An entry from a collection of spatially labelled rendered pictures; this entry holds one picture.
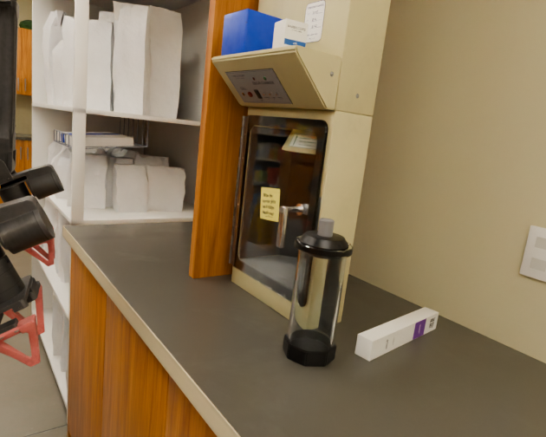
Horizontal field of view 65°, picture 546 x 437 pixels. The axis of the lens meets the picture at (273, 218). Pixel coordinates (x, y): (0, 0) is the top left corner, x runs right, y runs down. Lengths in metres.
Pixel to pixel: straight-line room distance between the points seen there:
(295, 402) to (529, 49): 0.90
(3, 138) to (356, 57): 0.76
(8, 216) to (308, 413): 0.52
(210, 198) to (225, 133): 0.18
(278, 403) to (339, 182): 0.45
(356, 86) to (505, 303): 0.62
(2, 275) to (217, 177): 0.62
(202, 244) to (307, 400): 0.58
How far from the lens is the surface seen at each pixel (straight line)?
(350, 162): 0.93
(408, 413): 0.79
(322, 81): 0.86
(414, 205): 1.27
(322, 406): 0.75
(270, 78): 0.93
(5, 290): 0.73
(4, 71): 1.11
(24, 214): 0.70
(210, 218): 1.18
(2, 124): 1.11
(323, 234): 0.79
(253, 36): 1.00
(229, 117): 1.17
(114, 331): 1.28
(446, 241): 1.22
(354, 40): 0.92
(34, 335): 0.71
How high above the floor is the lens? 1.36
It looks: 11 degrees down
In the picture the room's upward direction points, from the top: 7 degrees clockwise
